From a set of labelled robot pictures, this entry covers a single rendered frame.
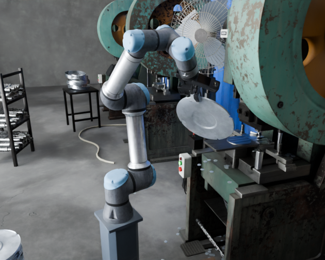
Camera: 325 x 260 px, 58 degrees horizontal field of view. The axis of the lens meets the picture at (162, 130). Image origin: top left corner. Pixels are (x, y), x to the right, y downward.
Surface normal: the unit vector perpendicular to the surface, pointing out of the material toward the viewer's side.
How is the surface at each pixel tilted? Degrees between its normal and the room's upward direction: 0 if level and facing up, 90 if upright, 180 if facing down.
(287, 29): 90
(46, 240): 0
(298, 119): 90
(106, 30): 90
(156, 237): 0
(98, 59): 90
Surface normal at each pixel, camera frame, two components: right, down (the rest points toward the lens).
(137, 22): 0.29, 0.31
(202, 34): -0.51, 0.37
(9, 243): 0.00, -0.95
